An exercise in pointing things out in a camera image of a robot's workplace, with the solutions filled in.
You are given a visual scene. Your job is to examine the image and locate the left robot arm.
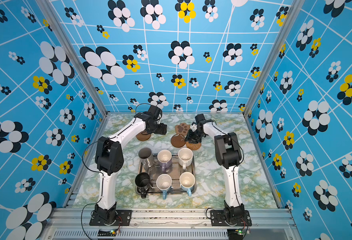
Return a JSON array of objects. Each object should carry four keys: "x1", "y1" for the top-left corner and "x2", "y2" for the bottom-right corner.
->
[{"x1": 94, "y1": 105, "x2": 167, "y2": 226}]

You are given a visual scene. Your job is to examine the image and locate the light blue mug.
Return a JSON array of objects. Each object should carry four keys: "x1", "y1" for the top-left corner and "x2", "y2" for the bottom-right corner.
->
[{"x1": 156, "y1": 174, "x2": 173, "y2": 200}]

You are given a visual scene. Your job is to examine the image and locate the aluminium corner post left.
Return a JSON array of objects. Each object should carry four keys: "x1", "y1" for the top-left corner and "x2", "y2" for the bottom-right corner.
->
[{"x1": 36, "y1": 1, "x2": 108, "y2": 117}]

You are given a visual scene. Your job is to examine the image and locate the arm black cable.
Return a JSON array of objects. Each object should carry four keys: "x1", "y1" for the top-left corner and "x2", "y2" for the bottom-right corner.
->
[
  {"x1": 80, "y1": 103, "x2": 153, "y2": 240},
  {"x1": 205, "y1": 118, "x2": 253, "y2": 240}
]

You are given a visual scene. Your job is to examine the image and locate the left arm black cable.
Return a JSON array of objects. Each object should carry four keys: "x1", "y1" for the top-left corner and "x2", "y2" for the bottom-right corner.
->
[{"x1": 80, "y1": 103, "x2": 153, "y2": 240}]

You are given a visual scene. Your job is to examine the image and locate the scratched brown round coaster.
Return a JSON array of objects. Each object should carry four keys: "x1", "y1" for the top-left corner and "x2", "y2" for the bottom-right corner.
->
[{"x1": 171, "y1": 134, "x2": 185, "y2": 148}]

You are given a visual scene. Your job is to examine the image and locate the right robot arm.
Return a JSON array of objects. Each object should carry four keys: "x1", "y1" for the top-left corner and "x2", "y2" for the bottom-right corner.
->
[{"x1": 185, "y1": 114, "x2": 248, "y2": 226}]

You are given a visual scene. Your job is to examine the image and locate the stainless steel cup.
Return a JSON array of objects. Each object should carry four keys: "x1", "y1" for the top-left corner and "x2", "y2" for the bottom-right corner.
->
[{"x1": 138, "y1": 148, "x2": 156, "y2": 170}]

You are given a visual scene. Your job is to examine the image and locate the plain brown round coaster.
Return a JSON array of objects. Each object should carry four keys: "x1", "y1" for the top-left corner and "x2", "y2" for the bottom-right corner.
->
[{"x1": 136, "y1": 133, "x2": 152, "y2": 142}]

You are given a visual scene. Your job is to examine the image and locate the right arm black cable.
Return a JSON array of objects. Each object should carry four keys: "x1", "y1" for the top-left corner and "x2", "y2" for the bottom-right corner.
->
[{"x1": 205, "y1": 118, "x2": 253, "y2": 240}]

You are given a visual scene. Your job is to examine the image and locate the rattan wicker round coaster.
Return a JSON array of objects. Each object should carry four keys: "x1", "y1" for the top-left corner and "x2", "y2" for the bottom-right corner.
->
[{"x1": 185, "y1": 142, "x2": 201, "y2": 151}]

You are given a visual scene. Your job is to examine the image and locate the aluminium corner post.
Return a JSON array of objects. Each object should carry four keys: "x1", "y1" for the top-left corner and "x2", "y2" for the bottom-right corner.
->
[
  {"x1": 243, "y1": 0, "x2": 304, "y2": 117},
  {"x1": 36, "y1": 1, "x2": 108, "y2": 117}
]

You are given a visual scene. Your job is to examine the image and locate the metal serving tray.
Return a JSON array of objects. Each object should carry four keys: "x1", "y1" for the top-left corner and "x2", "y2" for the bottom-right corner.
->
[{"x1": 136, "y1": 154, "x2": 197, "y2": 198}]

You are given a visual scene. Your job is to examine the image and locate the aluminium corner post right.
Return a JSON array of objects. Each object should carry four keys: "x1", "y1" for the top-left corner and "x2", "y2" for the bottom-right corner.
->
[{"x1": 243, "y1": 0, "x2": 304, "y2": 117}]

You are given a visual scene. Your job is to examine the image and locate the white ceramic mug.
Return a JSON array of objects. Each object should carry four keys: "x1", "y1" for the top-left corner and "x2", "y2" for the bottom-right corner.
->
[{"x1": 178, "y1": 148, "x2": 193, "y2": 170}]

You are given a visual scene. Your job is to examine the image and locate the blue handled cream mug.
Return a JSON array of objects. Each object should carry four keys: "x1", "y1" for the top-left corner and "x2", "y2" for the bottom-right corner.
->
[{"x1": 179, "y1": 172, "x2": 195, "y2": 197}]

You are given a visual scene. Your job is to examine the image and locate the paw print cork coaster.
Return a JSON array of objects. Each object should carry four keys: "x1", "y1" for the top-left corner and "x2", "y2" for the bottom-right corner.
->
[{"x1": 175, "y1": 123, "x2": 190, "y2": 136}]

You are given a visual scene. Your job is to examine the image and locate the aluminium front rail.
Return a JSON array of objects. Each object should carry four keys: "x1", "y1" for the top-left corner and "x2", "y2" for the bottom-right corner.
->
[{"x1": 41, "y1": 209, "x2": 302, "y2": 240}]

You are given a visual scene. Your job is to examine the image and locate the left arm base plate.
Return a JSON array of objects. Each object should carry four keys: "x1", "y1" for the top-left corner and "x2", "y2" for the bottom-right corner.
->
[{"x1": 89, "y1": 210, "x2": 133, "y2": 227}]

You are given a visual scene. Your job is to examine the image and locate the purple ceramic mug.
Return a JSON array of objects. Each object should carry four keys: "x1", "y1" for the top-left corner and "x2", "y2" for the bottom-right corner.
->
[{"x1": 157, "y1": 150, "x2": 172, "y2": 172}]

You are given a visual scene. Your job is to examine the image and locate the black mug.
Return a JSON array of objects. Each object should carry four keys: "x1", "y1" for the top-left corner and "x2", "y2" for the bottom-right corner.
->
[{"x1": 135, "y1": 173, "x2": 151, "y2": 199}]

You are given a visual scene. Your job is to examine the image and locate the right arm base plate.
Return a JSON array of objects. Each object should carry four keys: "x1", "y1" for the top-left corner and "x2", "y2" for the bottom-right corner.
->
[{"x1": 208, "y1": 210, "x2": 252, "y2": 228}]

